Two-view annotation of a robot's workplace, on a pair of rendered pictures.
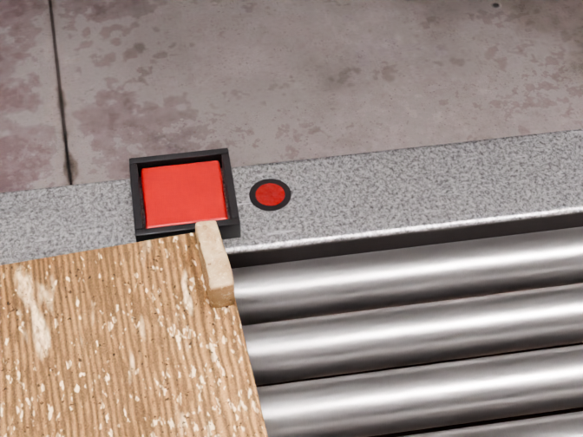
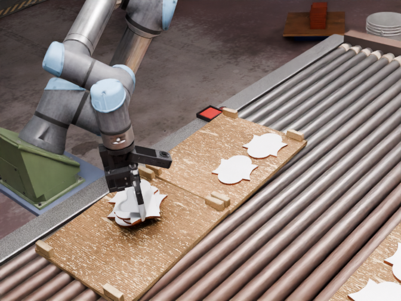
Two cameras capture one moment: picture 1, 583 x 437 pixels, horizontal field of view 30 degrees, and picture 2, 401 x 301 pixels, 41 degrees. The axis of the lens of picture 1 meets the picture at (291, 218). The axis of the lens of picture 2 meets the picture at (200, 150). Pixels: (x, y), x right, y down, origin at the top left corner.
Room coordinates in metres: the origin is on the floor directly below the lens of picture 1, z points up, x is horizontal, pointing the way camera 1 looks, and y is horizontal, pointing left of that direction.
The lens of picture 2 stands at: (-0.88, 1.03, 1.92)
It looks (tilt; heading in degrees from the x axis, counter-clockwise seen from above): 34 degrees down; 328
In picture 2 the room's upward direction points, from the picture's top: 7 degrees counter-clockwise
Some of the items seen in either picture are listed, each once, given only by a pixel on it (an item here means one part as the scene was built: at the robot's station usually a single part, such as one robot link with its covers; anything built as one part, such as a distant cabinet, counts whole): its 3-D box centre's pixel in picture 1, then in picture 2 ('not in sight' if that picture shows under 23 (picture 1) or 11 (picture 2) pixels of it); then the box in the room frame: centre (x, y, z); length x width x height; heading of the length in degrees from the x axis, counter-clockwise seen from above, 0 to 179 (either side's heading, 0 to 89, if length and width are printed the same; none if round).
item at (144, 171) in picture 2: not in sight; (146, 172); (0.35, 0.46, 0.95); 0.06 x 0.02 x 0.03; 15
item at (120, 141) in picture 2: not in sight; (117, 135); (0.14, 0.61, 1.26); 0.08 x 0.08 x 0.05
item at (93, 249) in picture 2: not in sight; (133, 230); (0.17, 0.61, 0.93); 0.41 x 0.35 x 0.02; 105
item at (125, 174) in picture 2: not in sight; (121, 163); (0.14, 0.62, 1.17); 0.09 x 0.08 x 0.12; 67
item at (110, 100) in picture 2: not in sight; (111, 106); (0.14, 0.61, 1.33); 0.09 x 0.08 x 0.11; 141
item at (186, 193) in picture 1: (184, 198); (210, 114); (0.52, 0.08, 0.92); 0.06 x 0.06 x 0.01; 10
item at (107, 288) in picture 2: not in sight; (113, 293); (-0.01, 0.77, 0.95); 0.06 x 0.02 x 0.03; 15
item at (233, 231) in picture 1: (183, 197); (210, 114); (0.52, 0.08, 0.92); 0.08 x 0.08 x 0.02; 10
